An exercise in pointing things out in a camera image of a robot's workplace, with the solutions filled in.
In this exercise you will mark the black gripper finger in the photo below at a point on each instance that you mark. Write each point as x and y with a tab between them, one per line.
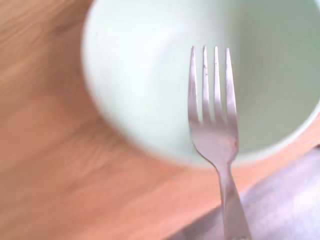
282	200

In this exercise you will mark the mint green bowl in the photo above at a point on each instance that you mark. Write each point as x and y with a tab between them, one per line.
150	75

